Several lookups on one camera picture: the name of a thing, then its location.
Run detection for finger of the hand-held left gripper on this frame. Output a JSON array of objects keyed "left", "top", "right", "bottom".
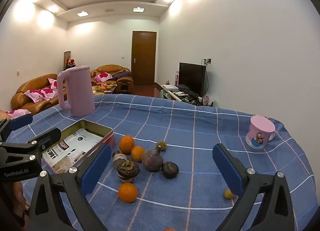
[
  {"left": 0, "top": 114, "right": 33, "bottom": 144},
  {"left": 0, "top": 127, "right": 62, "bottom": 169}
]

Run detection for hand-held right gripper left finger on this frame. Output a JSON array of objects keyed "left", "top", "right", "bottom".
[{"left": 29, "top": 143, "right": 112, "bottom": 231}]

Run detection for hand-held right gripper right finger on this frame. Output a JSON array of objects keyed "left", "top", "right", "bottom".
[{"left": 212, "top": 143, "right": 295, "bottom": 231}]

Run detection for small brown can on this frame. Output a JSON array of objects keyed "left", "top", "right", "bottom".
[{"left": 112, "top": 151, "right": 128, "bottom": 169}]

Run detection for brown striped fruit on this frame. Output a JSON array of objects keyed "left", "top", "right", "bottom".
[{"left": 117, "top": 160, "right": 141, "bottom": 184}]

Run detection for orange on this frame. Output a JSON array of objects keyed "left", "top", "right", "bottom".
[
  {"left": 119, "top": 135, "right": 135, "bottom": 154},
  {"left": 131, "top": 146, "right": 145, "bottom": 162},
  {"left": 118, "top": 182, "right": 139, "bottom": 203}
]

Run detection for pink metal tin box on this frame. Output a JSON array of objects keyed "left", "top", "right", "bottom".
[{"left": 41, "top": 119, "right": 116, "bottom": 175}]

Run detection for dark brown round fruit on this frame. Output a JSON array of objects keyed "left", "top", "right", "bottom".
[{"left": 161, "top": 161, "right": 179, "bottom": 179}]

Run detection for large purple fruit with stem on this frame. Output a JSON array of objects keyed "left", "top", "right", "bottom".
[{"left": 141, "top": 145, "right": 164, "bottom": 172}]

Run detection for person's left hand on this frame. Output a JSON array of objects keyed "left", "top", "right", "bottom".
[{"left": 14, "top": 182, "right": 30, "bottom": 225}]

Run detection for small yellow fruit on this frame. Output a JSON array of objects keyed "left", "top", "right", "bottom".
[{"left": 224, "top": 188, "right": 237, "bottom": 200}]

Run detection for printed paper sheet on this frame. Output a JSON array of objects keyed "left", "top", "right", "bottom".
[{"left": 42, "top": 129, "right": 104, "bottom": 174}]

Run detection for long brown leather sofa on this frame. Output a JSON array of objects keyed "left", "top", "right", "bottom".
[{"left": 10, "top": 74, "right": 69, "bottom": 115}]

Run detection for pink cartoon mug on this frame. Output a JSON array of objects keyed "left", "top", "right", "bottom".
[{"left": 245, "top": 115, "right": 276, "bottom": 149}]

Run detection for pink electric kettle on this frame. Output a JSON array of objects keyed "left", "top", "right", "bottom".
[{"left": 57, "top": 65, "right": 96, "bottom": 117}]

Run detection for blue plaid tablecloth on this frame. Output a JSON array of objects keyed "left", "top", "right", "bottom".
[{"left": 5, "top": 93, "right": 317, "bottom": 231}]

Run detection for coffee table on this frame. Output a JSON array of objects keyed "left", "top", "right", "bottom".
[{"left": 92, "top": 83, "right": 118, "bottom": 95}]

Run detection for red plush toys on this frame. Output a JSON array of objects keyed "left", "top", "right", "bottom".
[{"left": 65, "top": 58, "right": 80, "bottom": 69}]

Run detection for white tv stand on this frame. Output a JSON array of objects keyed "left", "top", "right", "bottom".
[{"left": 160, "top": 84, "right": 215, "bottom": 107}]

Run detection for brown leather sofa with blanket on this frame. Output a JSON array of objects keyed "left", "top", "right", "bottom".
[{"left": 90, "top": 64, "right": 134, "bottom": 94}]

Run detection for black television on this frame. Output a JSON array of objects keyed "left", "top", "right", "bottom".
[{"left": 178, "top": 62, "right": 206, "bottom": 97}]

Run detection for purple blanket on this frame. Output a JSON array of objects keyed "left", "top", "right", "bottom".
[{"left": 112, "top": 71, "right": 132, "bottom": 80}]

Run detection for brown wooden door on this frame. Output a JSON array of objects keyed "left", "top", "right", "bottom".
[{"left": 132, "top": 31, "right": 157, "bottom": 86}]

